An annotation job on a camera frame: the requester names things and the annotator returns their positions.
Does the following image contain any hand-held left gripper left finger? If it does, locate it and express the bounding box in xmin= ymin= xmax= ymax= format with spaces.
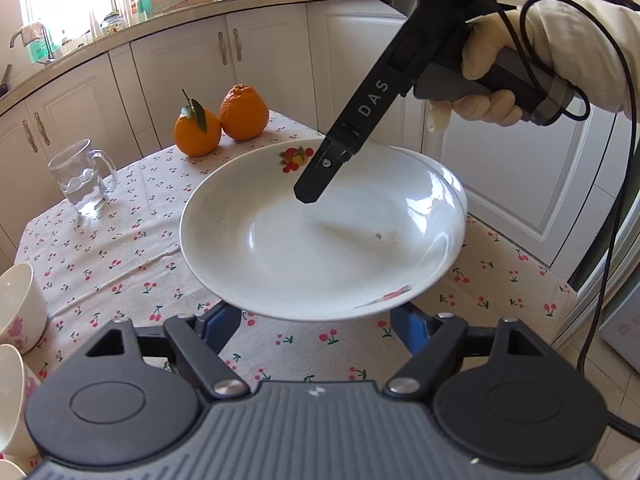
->
xmin=85 ymin=302 xmax=251 ymax=401

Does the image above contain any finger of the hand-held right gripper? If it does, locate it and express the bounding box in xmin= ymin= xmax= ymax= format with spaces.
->
xmin=293 ymin=132 xmax=362 ymax=206

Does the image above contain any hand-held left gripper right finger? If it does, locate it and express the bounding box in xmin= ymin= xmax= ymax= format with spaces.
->
xmin=382 ymin=304 xmax=551 ymax=401

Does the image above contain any person's right hand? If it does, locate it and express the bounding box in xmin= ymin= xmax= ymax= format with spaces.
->
xmin=427 ymin=7 xmax=556 ymax=133

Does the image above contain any bumpy orange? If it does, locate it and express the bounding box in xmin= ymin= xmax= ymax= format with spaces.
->
xmin=219 ymin=83 xmax=270 ymax=142

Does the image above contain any orange with green leaf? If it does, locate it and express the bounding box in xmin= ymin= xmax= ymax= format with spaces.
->
xmin=173 ymin=89 xmax=222 ymax=157

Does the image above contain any cherry-print tablecloth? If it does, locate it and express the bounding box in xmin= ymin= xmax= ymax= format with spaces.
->
xmin=12 ymin=109 xmax=578 ymax=396

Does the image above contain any clear glass mug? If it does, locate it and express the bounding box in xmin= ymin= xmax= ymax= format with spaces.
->
xmin=48 ymin=138 xmax=119 ymax=218

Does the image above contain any white appliance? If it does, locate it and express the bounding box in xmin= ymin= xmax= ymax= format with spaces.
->
xmin=597 ymin=280 xmax=640 ymax=358

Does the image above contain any kitchen countertop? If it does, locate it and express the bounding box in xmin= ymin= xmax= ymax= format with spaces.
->
xmin=0 ymin=0 xmax=381 ymax=111

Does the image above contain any glass jar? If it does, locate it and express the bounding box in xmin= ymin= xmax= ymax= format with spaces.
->
xmin=100 ymin=12 xmax=126 ymax=36

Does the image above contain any metal kitchen faucet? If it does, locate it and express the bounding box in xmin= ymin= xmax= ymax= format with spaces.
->
xmin=10 ymin=24 xmax=56 ymax=63

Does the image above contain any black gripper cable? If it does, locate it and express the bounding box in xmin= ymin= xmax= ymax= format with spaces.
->
xmin=519 ymin=0 xmax=640 ymax=373

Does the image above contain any thick black cable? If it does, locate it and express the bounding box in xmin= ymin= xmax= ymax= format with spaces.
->
xmin=607 ymin=407 xmax=640 ymax=433

